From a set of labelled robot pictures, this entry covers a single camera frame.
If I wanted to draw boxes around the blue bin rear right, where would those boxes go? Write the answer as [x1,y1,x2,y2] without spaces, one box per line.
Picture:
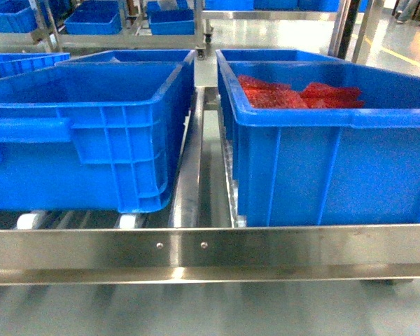
[216,49,346,64]

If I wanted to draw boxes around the blue bin rear left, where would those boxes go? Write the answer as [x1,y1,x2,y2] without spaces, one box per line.
[56,49,196,66]

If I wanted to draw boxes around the blue bin left front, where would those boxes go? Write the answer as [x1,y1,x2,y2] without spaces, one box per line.
[0,62,194,214]

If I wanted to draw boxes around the blue bin with red wrap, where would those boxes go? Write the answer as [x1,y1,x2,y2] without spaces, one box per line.
[218,60,420,227]

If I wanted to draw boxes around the red bubble wrap pieces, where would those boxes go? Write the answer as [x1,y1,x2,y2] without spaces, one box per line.
[237,75,365,109]

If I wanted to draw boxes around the background steel rack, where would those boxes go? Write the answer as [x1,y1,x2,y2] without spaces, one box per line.
[0,1,212,59]

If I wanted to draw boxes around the steel shelf front rail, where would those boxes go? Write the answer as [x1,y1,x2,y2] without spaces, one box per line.
[0,224,420,286]

